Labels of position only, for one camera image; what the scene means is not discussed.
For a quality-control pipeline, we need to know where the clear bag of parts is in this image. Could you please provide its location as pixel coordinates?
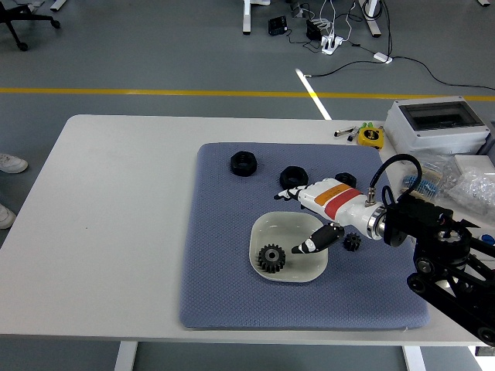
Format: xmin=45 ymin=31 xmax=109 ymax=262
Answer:
xmin=448 ymin=168 xmax=495 ymax=216

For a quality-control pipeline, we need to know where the long black floor cable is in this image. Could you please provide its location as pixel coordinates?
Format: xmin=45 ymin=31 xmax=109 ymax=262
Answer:
xmin=390 ymin=56 xmax=495 ymax=92

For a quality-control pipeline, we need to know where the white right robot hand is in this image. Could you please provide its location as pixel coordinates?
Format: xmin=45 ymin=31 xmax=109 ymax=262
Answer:
xmin=273 ymin=177 xmax=374 ymax=256

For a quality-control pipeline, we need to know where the large black gear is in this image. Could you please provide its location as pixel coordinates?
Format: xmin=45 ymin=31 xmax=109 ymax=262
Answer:
xmin=257 ymin=243 xmax=287 ymax=274

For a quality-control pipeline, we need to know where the small black gear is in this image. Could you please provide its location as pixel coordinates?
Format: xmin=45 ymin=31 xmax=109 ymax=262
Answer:
xmin=343 ymin=233 xmax=363 ymax=252

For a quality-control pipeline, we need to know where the black electronics box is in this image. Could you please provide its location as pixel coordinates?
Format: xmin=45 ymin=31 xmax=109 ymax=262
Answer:
xmin=268 ymin=15 xmax=288 ymax=36

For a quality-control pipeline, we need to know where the blue-grey textured mat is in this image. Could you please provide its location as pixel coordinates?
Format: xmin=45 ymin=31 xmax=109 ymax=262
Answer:
xmin=178 ymin=141 xmax=431 ymax=330

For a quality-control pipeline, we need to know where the yellow tape measure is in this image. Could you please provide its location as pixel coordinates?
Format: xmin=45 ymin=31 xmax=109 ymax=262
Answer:
xmin=356 ymin=126 xmax=384 ymax=150

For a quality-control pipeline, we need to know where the bag of blue resistors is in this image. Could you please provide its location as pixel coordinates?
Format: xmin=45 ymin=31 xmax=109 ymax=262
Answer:
xmin=401 ymin=153 xmax=459 ymax=202

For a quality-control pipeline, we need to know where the black office chair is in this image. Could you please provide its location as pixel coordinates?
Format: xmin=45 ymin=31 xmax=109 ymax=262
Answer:
xmin=0 ymin=0 xmax=62 ymax=53

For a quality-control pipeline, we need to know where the white desk leg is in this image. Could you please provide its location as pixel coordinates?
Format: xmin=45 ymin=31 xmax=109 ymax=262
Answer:
xmin=357 ymin=0 xmax=383 ymax=39
xmin=242 ymin=0 xmax=271 ymax=35

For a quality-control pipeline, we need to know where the white flat box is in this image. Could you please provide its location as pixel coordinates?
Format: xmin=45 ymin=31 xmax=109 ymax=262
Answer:
xmin=452 ymin=154 xmax=495 ymax=179

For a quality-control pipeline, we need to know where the small black hexagonal nut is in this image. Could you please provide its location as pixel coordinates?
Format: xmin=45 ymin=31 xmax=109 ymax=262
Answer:
xmin=334 ymin=172 xmax=357 ymax=189

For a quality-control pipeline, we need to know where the person's white shoe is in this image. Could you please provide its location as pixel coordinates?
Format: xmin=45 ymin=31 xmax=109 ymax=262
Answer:
xmin=0 ymin=203 xmax=17 ymax=230
xmin=0 ymin=153 xmax=29 ymax=174

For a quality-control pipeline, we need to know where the grey electrical enclosure box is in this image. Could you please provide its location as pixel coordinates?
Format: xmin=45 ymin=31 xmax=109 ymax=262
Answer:
xmin=384 ymin=96 xmax=491 ymax=164

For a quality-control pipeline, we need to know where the large black threaded nut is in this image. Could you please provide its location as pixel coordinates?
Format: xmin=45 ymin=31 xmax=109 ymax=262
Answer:
xmin=230 ymin=151 xmax=258 ymax=177

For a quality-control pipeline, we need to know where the white table leg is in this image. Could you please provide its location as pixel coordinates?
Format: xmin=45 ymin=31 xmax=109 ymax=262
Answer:
xmin=114 ymin=341 xmax=139 ymax=371
xmin=401 ymin=345 xmax=426 ymax=371

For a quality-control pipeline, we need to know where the black power adapter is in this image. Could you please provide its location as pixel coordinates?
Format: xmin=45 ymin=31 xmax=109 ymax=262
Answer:
xmin=306 ymin=19 xmax=323 ymax=41

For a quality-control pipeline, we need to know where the white power strip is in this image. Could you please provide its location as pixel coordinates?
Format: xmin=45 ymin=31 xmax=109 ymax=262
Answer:
xmin=320 ymin=34 xmax=345 ymax=55

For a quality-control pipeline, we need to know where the white square dish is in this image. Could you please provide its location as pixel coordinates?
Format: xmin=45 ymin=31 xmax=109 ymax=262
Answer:
xmin=249 ymin=210 xmax=330 ymax=283

